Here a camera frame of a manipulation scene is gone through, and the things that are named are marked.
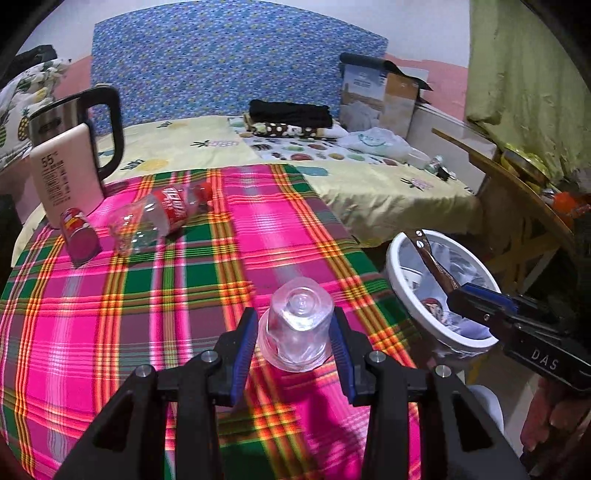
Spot person's right hand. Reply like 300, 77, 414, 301
522, 381, 578, 455

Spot orange packet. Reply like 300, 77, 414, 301
551, 191, 591, 220

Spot black clothing pile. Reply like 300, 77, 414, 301
14, 45, 58, 65

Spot open cardboard box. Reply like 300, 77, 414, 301
339, 52, 435, 139

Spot pineapple print fabric bundle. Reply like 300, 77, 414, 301
0, 58, 70, 167

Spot yellow pineapple print bed sheet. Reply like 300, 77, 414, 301
11, 114, 485, 259

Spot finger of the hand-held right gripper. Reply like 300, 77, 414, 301
461, 282, 557, 324
447, 290, 509, 340

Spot yellow bowl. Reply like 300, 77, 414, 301
501, 143, 550, 181

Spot white cabinet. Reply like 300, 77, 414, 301
406, 104, 499, 162

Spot white plastic bag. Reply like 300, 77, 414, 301
344, 127, 414, 160

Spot green curtain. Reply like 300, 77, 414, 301
464, 0, 591, 181

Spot clear plastic cup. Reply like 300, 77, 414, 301
256, 277, 335, 372

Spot small white bottle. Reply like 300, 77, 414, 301
425, 156, 455, 181

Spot beige and steel electric kettle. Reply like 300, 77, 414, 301
28, 84, 125, 229

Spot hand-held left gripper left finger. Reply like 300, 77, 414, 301
53, 307, 259, 480

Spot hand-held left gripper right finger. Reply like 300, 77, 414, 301
329, 307, 532, 480

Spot clear bottle with red label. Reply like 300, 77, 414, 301
108, 181, 214, 256

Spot brown polka dot cloth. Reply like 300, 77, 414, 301
244, 115, 342, 138

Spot white round waste bin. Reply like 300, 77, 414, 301
385, 230, 502, 356

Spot blue floral headboard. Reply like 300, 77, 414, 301
90, 0, 389, 125

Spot red drink can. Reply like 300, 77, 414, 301
59, 207, 103, 268

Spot wooden table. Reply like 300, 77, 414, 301
431, 127, 578, 287

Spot folded black clothes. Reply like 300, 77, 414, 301
248, 98, 334, 130

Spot white fruit print sheet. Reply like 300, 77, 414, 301
228, 115, 419, 178

